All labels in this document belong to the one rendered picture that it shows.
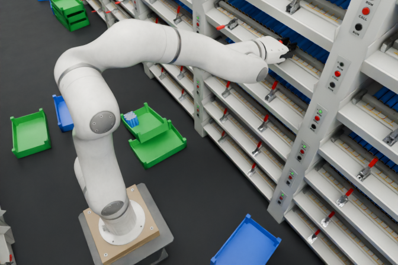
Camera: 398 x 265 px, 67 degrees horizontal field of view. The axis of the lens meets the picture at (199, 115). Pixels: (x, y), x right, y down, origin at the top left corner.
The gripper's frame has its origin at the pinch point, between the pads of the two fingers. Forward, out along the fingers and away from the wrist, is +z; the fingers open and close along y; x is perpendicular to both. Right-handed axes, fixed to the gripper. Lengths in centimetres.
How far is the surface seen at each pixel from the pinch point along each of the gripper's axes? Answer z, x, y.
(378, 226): 9, -42, 57
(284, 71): -3.1, -7.2, 4.8
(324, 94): -3.9, -5.1, 21.7
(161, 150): -11, -99, -48
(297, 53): 2.1, -1.8, 3.7
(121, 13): 13, -62, -160
